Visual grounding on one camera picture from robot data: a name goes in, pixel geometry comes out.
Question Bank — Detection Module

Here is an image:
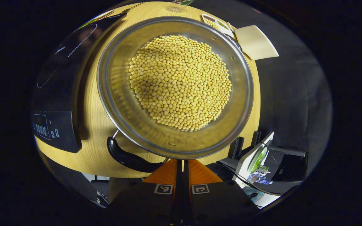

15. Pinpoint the black induction cooktop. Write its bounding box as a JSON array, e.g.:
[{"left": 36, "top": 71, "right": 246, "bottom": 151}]
[{"left": 32, "top": 13, "right": 128, "bottom": 153}]

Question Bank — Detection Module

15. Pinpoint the pile of soybeans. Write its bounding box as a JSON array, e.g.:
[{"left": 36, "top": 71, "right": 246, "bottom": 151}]
[{"left": 129, "top": 35, "right": 232, "bottom": 132}]

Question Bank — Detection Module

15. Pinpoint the white toaster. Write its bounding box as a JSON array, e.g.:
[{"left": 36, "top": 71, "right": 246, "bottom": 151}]
[{"left": 234, "top": 25, "right": 279, "bottom": 61}]

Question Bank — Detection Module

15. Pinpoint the white spoon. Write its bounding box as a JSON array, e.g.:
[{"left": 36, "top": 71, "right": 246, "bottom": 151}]
[{"left": 226, "top": 21, "right": 239, "bottom": 40}]

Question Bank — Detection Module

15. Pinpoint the shiny disc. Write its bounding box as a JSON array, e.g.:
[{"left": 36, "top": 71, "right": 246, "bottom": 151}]
[{"left": 242, "top": 187, "right": 265, "bottom": 202}]

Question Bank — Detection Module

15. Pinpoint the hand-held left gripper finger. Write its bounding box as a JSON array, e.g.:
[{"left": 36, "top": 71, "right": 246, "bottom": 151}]
[
  {"left": 107, "top": 159, "right": 183, "bottom": 225},
  {"left": 183, "top": 159, "right": 260, "bottom": 225}
]

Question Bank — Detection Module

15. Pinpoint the black box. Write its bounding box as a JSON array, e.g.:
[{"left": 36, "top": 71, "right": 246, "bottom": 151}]
[{"left": 267, "top": 145, "right": 309, "bottom": 183}]

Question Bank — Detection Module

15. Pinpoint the stainless steel pot black handle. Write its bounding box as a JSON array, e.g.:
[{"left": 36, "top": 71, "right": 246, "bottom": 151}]
[{"left": 97, "top": 16, "right": 254, "bottom": 173}]

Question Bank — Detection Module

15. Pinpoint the white box with green disc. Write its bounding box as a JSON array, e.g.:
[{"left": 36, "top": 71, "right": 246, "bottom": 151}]
[{"left": 235, "top": 131, "right": 275, "bottom": 189}]

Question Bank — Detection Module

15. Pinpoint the clear plastic water bottle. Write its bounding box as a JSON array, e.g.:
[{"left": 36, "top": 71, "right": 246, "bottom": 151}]
[{"left": 166, "top": 0, "right": 195, "bottom": 13}]

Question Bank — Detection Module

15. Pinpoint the white sectioned bean tray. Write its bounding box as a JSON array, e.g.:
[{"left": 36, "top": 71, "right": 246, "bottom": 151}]
[{"left": 202, "top": 13, "right": 235, "bottom": 38}]

